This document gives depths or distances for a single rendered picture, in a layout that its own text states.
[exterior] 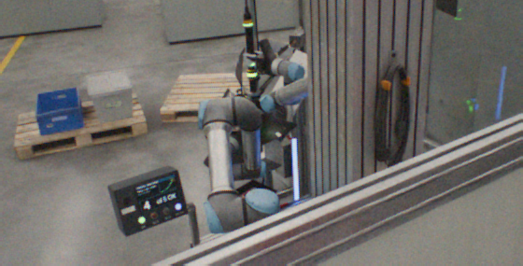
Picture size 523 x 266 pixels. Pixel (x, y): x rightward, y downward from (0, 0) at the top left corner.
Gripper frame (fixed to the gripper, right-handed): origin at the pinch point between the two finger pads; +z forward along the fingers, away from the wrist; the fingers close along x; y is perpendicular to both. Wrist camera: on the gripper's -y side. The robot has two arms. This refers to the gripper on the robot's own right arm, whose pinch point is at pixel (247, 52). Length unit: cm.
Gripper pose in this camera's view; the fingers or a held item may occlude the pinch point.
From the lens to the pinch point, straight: 261.4
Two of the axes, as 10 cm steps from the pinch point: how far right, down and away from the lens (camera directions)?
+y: 0.6, 9.0, 4.3
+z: -6.5, -2.9, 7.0
